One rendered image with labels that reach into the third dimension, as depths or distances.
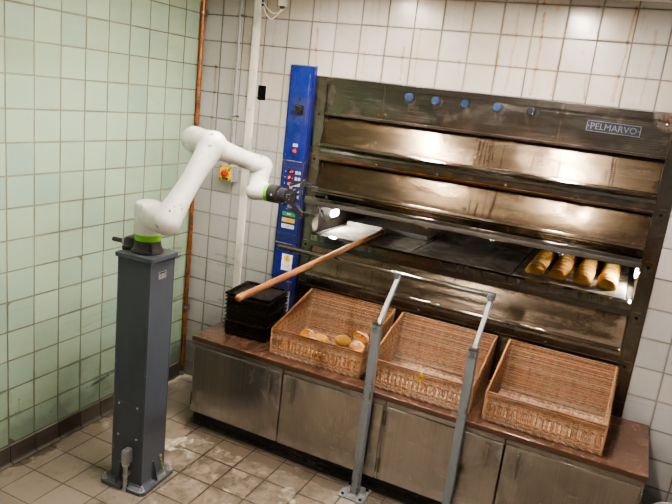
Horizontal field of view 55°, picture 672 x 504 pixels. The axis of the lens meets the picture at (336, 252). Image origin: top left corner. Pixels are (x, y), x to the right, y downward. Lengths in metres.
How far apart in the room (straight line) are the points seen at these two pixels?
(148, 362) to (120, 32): 1.73
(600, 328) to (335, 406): 1.42
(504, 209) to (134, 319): 1.94
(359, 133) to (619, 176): 1.39
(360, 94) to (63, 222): 1.73
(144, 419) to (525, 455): 1.81
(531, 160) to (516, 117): 0.23
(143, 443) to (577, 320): 2.27
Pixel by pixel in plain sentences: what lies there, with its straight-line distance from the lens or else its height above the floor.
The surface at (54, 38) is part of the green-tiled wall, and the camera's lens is 3.47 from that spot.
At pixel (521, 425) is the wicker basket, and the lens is 3.25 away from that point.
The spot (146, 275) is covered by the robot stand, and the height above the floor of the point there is 1.12.
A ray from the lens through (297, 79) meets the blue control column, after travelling 3.87.
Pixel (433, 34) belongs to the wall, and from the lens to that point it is 3.61.
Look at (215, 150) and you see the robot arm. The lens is 2.98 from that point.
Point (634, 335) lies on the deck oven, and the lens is 3.57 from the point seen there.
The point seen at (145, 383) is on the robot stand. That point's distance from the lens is 3.26.
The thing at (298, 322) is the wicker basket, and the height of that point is 0.67.
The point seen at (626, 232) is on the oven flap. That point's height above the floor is 1.52.
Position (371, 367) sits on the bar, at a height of 0.73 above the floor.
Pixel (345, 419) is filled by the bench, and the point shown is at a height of 0.38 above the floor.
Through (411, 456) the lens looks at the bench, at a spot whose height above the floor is 0.30.
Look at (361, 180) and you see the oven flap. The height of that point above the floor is 1.55.
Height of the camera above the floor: 2.02
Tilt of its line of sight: 14 degrees down
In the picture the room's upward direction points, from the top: 7 degrees clockwise
